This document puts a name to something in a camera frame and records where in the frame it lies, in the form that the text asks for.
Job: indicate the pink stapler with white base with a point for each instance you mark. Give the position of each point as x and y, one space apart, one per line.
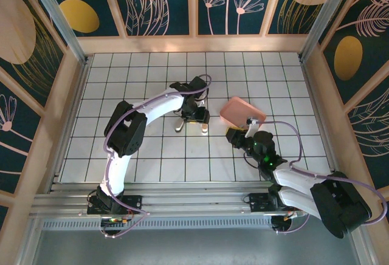
204 129

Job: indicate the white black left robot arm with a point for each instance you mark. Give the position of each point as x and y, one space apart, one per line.
158 104

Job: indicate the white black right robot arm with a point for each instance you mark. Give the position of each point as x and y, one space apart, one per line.
304 186

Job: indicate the pink plastic tray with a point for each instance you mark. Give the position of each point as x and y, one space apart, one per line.
237 110

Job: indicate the grey metal sheet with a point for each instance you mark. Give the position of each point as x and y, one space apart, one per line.
197 246

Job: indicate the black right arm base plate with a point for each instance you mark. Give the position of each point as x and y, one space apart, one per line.
258 202

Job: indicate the aluminium side rail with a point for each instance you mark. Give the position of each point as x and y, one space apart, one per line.
70 125
322 125

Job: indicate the long aluminium base rail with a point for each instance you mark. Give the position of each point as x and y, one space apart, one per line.
197 198

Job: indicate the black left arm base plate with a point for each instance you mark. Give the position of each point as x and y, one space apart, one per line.
133 204

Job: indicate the aluminium corner post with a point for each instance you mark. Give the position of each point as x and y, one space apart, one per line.
328 15
57 19

